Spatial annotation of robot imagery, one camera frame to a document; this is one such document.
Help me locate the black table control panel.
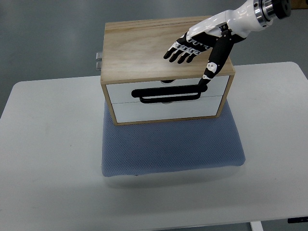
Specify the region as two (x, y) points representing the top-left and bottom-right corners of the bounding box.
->
(287, 217), (308, 224)

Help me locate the wooden box corner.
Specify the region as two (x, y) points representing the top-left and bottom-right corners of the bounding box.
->
(291, 0), (308, 10)

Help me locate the blue grey mesh cushion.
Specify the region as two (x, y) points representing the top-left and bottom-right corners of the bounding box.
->
(102, 104), (245, 177)

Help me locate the white table leg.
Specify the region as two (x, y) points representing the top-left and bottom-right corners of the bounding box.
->
(250, 221), (264, 231)

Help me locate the metal clamp bracket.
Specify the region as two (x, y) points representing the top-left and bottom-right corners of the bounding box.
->
(96, 51), (103, 71)

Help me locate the black drawer handle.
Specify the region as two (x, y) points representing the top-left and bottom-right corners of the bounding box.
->
(131, 84), (208, 104)

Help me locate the wooden drawer cabinet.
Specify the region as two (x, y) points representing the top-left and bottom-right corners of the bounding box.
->
(101, 16), (235, 125)

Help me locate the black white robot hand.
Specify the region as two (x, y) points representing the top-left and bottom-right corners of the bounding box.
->
(163, 0), (276, 91)

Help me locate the white drawer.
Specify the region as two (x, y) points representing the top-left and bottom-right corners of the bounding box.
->
(113, 96), (222, 123)
(106, 76), (230, 104)

